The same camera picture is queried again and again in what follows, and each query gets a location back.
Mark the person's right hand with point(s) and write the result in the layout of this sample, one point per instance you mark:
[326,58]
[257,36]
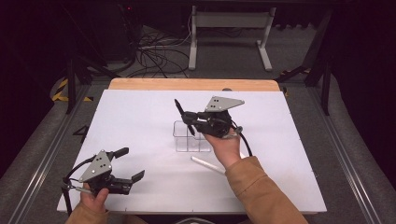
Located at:
[225,151]

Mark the small black bracket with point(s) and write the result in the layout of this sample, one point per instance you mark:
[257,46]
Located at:
[81,132]

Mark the person's dark clothing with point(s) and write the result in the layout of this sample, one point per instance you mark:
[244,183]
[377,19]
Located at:
[155,219]

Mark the aluminium floor rail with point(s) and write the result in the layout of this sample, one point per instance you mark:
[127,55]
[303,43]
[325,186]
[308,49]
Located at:
[342,155]
[46,158]

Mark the white pen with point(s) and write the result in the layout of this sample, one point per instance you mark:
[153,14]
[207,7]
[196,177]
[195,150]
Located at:
[202,162]

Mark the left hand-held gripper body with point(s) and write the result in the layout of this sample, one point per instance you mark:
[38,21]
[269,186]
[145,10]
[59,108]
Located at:
[95,166]

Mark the person's left hand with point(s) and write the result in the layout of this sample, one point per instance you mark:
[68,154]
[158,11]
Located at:
[93,202]

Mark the white table board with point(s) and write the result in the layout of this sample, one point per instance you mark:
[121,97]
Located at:
[140,118]

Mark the wooden table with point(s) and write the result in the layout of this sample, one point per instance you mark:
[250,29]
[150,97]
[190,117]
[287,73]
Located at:
[186,84]

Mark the yellow black hazard tape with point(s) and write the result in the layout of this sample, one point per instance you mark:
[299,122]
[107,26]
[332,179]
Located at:
[59,93]

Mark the dark round table grommet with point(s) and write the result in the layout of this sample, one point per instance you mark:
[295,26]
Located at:
[226,89]

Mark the black metal stand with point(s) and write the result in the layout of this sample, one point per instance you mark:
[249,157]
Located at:
[326,90]
[71,87]

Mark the clear plastic pen organizer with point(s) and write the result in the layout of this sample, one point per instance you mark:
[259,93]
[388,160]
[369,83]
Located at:
[186,144]

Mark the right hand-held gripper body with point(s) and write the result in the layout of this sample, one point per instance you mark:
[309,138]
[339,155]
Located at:
[218,123]

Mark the white metal stand frame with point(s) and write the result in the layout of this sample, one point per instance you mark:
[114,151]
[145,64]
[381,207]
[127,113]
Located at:
[230,20]

